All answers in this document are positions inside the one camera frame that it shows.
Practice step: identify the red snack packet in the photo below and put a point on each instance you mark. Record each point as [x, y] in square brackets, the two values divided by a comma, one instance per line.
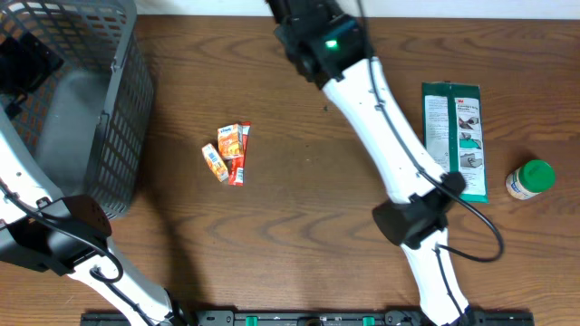
[236, 176]

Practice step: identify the orange white tissue pack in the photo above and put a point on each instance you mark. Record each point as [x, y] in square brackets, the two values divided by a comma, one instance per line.
[230, 141]

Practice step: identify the green 3M package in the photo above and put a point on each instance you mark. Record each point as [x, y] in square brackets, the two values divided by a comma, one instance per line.
[453, 133]

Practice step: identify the green lid seasoning jar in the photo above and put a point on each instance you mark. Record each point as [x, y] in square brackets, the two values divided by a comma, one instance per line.
[530, 180]

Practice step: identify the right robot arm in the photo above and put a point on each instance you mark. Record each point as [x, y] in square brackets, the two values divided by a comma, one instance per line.
[332, 49]

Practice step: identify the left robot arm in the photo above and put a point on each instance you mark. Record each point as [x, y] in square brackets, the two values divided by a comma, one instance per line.
[72, 236]

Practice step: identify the grey plastic mesh basket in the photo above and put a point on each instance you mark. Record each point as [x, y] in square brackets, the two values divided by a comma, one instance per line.
[76, 97]

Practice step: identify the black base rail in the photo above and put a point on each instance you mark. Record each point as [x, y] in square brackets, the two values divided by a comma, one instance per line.
[393, 318]

